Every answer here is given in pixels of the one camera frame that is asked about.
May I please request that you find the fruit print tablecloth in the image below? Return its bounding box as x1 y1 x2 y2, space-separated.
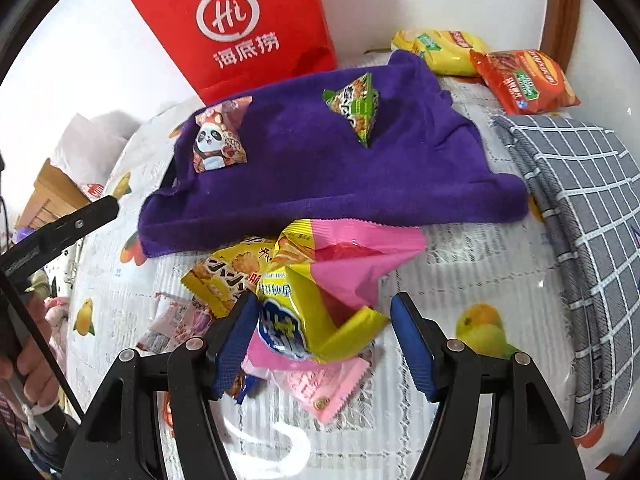
65 75 608 480

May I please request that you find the white paper bag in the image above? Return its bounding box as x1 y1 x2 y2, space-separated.
50 112 146 201

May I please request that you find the blue snack packet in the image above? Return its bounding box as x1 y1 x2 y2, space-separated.
235 372 263 406

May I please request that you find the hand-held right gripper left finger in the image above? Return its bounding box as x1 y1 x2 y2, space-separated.
59 291 260 480

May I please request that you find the person's left hand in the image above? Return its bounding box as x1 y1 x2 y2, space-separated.
0 292 56 406

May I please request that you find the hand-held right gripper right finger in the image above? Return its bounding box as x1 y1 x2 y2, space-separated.
390 291 588 480

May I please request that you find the yellow fried snack packet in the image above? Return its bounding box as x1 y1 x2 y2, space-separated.
181 234 291 318

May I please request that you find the white and pink candy packet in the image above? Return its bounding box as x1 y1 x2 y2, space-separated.
145 292 225 348

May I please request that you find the wooden door frame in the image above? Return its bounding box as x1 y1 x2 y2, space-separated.
542 0 583 68

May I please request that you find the yellow and pink snack packet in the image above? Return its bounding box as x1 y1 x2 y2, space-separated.
245 219 428 365

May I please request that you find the pink small snack packet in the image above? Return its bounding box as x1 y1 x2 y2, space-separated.
242 355 370 423

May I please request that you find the yellow chips packet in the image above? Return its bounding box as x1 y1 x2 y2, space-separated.
391 29 493 78

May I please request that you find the wooden side table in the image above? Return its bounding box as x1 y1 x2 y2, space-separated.
15 157 93 231

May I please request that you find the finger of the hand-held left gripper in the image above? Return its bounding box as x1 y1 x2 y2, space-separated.
0 194 121 281

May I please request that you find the panda print snack packet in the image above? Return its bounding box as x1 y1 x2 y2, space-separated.
192 96 253 174

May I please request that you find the black cable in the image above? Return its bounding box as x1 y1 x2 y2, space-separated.
0 265 86 421

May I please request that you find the purple cloth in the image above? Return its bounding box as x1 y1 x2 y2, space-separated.
137 50 530 258

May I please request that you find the orange chips packet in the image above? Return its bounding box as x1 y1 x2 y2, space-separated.
469 49 582 116

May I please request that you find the grey checked cloth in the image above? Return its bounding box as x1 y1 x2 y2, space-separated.
492 114 640 438

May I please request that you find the green triangular snack packet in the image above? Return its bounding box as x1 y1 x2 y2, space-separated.
322 73 382 149

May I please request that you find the red paper bag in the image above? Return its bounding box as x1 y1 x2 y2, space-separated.
129 0 337 105

